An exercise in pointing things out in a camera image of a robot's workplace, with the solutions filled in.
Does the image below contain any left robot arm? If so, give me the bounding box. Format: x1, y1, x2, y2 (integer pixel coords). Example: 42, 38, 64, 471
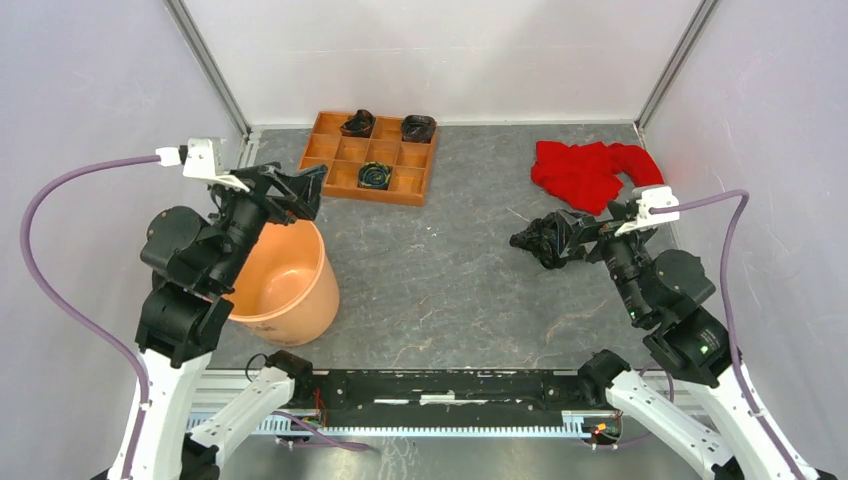
103, 162, 328, 479

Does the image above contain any rolled black bag top-right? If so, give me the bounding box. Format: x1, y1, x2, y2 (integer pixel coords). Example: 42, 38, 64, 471
400, 115, 437, 144

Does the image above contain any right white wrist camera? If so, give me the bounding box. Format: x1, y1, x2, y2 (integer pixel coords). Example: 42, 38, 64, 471
609, 185, 680, 237

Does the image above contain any orange compartment tray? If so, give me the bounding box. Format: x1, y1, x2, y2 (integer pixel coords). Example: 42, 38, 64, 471
298, 111, 439, 207

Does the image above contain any rolled black bag top-left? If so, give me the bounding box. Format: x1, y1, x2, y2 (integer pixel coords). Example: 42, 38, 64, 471
339, 109, 376, 138

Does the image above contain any red cloth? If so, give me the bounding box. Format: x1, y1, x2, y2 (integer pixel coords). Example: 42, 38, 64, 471
530, 140, 665, 216

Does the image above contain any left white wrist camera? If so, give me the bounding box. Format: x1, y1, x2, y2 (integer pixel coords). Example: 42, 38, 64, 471
154, 137, 250, 192

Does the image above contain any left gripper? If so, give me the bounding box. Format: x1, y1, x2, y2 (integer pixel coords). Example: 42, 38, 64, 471
213, 160, 331, 286

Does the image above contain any left aluminium frame post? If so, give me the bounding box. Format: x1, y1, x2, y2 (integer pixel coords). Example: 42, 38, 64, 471
164, 0, 252, 138

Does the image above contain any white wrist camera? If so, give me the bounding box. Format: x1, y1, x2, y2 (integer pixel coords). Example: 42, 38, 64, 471
609, 185, 680, 237
154, 137, 250, 192

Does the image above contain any rolled black bag with stripes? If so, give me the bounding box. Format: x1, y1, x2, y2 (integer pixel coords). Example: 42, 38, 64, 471
357, 162, 392, 190

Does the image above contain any aluminium frame post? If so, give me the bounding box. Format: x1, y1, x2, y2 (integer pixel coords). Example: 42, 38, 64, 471
633, 0, 722, 135
164, 0, 252, 138

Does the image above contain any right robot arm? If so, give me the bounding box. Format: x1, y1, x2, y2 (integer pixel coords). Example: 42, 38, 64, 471
542, 210, 831, 479

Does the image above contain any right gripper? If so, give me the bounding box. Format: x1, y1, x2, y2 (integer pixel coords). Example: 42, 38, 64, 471
552, 198, 653, 321

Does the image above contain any black plastic trash bag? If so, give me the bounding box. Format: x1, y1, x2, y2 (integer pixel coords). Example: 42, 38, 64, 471
509, 213, 573, 270

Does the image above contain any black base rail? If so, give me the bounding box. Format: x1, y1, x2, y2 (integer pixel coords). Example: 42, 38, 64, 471
282, 369, 613, 429

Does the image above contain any right aluminium frame post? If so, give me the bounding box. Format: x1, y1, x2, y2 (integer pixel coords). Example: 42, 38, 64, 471
633, 0, 722, 135

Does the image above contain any orange plastic trash bin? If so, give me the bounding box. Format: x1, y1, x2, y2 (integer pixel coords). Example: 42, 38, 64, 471
228, 220, 340, 347

